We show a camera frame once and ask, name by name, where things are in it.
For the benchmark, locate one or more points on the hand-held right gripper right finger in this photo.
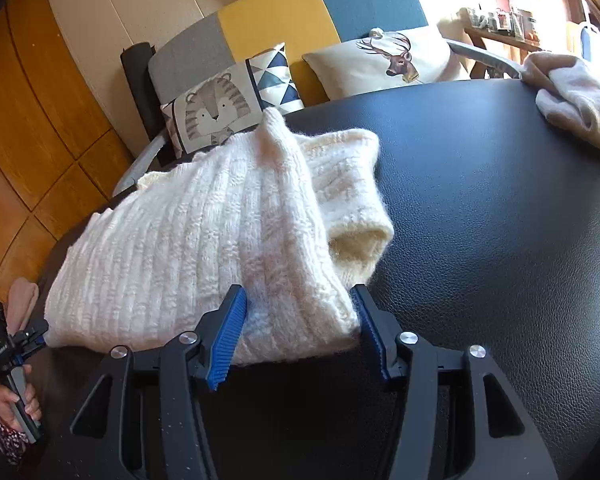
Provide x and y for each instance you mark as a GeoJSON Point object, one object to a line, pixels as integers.
{"type": "Point", "coordinates": [374, 340]}

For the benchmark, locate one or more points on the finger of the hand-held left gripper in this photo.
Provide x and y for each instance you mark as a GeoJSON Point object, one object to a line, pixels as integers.
{"type": "Point", "coordinates": [22, 347]}
{"type": "Point", "coordinates": [40, 332]}

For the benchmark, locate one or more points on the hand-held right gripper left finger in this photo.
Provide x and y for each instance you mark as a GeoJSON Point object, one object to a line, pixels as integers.
{"type": "Point", "coordinates": [227, 340]}

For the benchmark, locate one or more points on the cream knit sweater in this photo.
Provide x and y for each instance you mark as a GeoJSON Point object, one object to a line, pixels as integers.
{"type": "Point", "coordinates": [190, 240]}

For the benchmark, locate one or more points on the person's left hand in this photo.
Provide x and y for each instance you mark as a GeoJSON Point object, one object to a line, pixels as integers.
{"type": "Point", "coordinates": [10, 410]}

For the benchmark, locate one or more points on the person's floral clothing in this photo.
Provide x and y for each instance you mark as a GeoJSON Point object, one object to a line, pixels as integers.
{"type": "Point", "coordinates": [2, 435]}

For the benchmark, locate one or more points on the tiger print cushion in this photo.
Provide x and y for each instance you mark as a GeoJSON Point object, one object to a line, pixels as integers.
{"type": "Point", "coordinates": [220, 105]}

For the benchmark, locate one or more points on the deer print cushion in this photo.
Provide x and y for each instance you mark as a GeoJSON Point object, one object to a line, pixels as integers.
{"type": "Point", "coordinates": [379, 65]}

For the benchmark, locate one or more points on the pale pink garment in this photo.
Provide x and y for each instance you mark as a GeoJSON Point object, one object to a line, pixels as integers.
{"type": "Point", "coordinates": [579, 95]}

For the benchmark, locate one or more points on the wooden side table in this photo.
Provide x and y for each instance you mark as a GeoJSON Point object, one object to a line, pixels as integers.
{"type": "Point", "coordinates": [499, 42]}

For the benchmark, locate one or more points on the grey yellow blue sofa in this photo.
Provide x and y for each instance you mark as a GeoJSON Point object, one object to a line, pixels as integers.
{"type": "Point", "coordinates": [280, 15]}

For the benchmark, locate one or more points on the group of bottles and jars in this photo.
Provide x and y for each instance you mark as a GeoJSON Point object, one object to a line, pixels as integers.
{"type": "Point", "coordinates": [504, 20]}

